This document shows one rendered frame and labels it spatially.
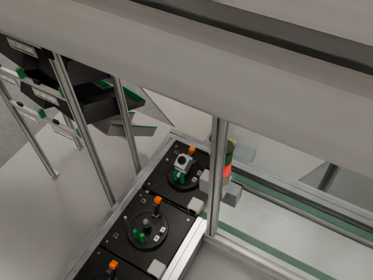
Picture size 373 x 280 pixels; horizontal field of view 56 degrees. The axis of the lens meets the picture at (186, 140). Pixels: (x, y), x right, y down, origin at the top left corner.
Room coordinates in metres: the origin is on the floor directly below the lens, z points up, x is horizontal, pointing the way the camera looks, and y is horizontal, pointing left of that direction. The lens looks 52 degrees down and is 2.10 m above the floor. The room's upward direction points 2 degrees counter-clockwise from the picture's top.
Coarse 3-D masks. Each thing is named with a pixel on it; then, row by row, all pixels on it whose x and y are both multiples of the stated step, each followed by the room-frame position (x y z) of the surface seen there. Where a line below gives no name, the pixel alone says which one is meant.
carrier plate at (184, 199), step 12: (180, 144) 0.86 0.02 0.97; (168, 156) 0.80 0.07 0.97; (204, 156) 0.80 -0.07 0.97; (156, 168) 0.75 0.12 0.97; (204, 168) 0.74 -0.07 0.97; (156, 180) 0.69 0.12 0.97; (156, 192) 0.64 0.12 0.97; (168, 192) 0.64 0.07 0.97; (180, 192) 0.64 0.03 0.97; (192, 192) 0.64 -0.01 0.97; (204, 192) 0.63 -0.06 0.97; (180, 204) 0.59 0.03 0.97; (204, 204) 0.59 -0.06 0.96
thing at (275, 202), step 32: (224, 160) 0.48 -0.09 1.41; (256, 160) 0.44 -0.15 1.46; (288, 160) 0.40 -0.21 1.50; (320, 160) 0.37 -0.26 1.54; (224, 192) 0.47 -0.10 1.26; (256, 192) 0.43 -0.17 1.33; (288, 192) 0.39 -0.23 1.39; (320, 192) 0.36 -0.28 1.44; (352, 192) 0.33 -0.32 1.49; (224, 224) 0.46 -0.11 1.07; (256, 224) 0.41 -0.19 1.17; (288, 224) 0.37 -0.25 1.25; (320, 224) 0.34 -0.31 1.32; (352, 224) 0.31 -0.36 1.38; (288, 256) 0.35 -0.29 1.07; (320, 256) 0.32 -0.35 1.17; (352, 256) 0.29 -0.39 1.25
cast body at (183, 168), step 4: (180, 156) 0.71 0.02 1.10; (184, 156) 0.71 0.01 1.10; (188, 156) 0.73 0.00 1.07; (176, 160) 0.70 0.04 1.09; (180, 160) 0.69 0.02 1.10; (184, 160) 0.69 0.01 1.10; (188, 160) 0.69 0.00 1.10; (192, 160) 0.71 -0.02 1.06; (176, 164) 0.68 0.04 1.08; (180, 164) 0.68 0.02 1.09; (184, 164) 0.68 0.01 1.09; (188, 164) 0.69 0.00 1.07; (176, 168) 0.69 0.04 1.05; (180, 168) 0.67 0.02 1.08; (184, 168) 0.67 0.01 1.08; (188, 168) 0.69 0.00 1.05; (180, 172) 0.68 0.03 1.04; (184, 172) 0.67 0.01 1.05
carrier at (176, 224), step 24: (144, 192) 0.64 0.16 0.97; (120, 216) 0.55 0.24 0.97; (144, 216) 0.54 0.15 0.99; (168, 216) 0.55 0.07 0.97; (192, 216) 0.54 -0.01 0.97; (120, 240) 0.46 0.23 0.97; (144, 240) 0.45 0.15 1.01; (168, 240) 0.46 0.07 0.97; (144, 264) 0.38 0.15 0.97; (168, 264) 0.38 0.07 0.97
